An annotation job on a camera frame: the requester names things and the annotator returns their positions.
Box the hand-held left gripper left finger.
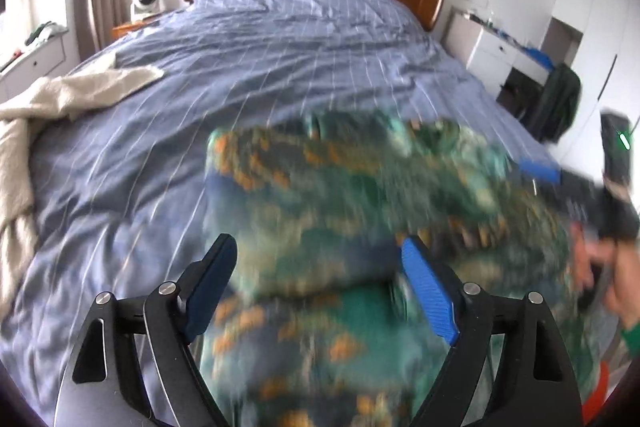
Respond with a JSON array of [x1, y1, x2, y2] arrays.
[[54, 233, 238, 427]]

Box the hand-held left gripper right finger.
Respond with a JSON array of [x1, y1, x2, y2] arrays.
[[401, 236, 583, 427]]

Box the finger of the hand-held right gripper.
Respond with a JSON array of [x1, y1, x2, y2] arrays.
[[520, 162, 601, 208]]

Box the green printed jacket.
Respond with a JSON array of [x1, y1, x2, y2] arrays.
[[197, 109, 608, 427]]

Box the person's right hand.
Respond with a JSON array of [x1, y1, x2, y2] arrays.
[[572, 227, 640, 329]]

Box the dark jacket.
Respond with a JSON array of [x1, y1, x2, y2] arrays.
[[527, 63, 582, 144]]

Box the blue item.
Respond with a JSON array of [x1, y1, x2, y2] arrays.
[[521, 48, 554, 68]]

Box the white wardrobe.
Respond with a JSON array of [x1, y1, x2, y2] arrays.
[[540, 0, 640, 168]]

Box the white desk with drawers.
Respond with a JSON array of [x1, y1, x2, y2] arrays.
[[444, 7, 557, 101]]

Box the orange fleece cloth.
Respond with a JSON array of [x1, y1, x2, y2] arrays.
[[581, 359, 614, 424]]

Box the bed with blue sheet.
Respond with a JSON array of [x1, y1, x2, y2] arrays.
[[0, 0, 562, 427]]

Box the cream fleece blanket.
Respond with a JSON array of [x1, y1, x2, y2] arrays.
[[0, 66, 166, 304]]

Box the wooden nightstand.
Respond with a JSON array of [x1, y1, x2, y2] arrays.
[[111, 19, 157, 40]]

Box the white windowsill cabinet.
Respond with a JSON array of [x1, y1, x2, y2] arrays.
[[0, 32, 69, 104]]

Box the blue checked pillow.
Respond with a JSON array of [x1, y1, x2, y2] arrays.
[[192, 0, 427, 34]]

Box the green cloth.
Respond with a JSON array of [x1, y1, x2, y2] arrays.
[[26, 21, 67, 46]]

